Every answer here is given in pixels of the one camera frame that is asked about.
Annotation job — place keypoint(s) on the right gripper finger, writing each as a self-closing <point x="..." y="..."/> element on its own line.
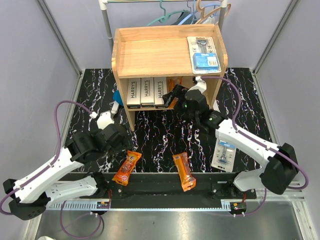
<point x="179" y="91"/>
<point x="168" y="98"/>

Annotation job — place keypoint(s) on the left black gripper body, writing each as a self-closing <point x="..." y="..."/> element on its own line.
<point x="125" y="145"/>

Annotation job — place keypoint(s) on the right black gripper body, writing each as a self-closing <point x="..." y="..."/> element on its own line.
<point x="184" y="106"/>

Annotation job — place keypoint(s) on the orange candy bag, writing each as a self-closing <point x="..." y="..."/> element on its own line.
<point x="182" y="164"/>
<point x="123" y="174"/>
<point x="172" y="82"/>

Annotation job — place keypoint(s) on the white Harry's box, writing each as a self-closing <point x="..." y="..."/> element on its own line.
<point x="147" y="94"/>
<point x="160" y="89"/>
<point x="134" y="93"/>

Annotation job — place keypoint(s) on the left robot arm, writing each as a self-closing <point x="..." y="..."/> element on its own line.
<point x="33" y="194"/>

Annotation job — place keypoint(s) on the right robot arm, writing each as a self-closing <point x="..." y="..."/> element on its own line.
<point x="278" y="164"/>

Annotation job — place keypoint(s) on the razor blister pack on shelf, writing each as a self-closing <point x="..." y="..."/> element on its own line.
<point x="203" y="55"/>

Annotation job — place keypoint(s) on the wooden two-tier shelf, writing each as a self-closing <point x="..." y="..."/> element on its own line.
<point x="160" y="51"/>

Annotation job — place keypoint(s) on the blue object behind shelf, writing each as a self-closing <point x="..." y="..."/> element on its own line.
<point x="117" y="97"/>

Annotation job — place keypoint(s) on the white rack foot right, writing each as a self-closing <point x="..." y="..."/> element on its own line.
<point x="215" y="106"/>

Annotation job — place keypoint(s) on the white rack foot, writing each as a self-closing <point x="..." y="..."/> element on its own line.
<point x="215" y="106"/>
<point x="115" y="107"/>

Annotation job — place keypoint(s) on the white rack foot left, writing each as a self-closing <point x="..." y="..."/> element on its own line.
<point x="115" y="107"/>

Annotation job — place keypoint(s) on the black marble mat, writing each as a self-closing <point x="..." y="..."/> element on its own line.
<point x="160" y="134"/>

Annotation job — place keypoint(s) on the blue razor blister pack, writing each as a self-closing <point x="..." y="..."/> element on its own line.
<point x="224" y="156"/>

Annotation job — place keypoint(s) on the teal clothes hanger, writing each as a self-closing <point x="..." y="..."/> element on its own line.
<point x="167" y="15"/>

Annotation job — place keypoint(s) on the blue clothes hanger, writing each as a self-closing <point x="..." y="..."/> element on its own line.
<point x="194" y="16"/>

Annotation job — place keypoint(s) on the wooden clothes hanger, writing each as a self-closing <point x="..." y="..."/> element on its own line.
<point x="222" y="11"/>

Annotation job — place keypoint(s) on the metal clothes rack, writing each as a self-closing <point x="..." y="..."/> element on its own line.
<point x="109" y="18"/>

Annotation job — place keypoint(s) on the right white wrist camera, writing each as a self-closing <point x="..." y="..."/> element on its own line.
<point x="200" y="85"/>

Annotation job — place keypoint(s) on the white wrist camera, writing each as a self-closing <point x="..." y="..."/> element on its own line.
<point x="104" y="119"/>
<point x="200" y="85"/>

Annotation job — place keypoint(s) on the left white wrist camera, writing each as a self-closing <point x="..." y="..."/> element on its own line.
<point x="104" y="119"/>

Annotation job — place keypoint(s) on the slotted cable duct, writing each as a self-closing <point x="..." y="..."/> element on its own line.
<point x="82" y="205"/>

